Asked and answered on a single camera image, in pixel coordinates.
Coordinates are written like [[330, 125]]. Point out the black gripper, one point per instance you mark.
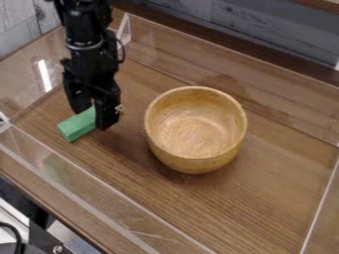
[[90, 85]]

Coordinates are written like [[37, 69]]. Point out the green rectangular block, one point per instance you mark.
[[78, 125]]

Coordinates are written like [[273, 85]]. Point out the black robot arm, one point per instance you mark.
[[86, 19]]

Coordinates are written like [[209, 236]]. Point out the brown wooden bowl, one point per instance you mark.
[[196, 127]]

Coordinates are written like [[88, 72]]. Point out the clear acrylic corner bracket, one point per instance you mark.
[[124, 31]]

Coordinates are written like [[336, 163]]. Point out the clear acrylic tray wall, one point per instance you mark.
[[272, 203]]

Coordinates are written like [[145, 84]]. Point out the black metal mount with bolt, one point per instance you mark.
[[48, 242]]

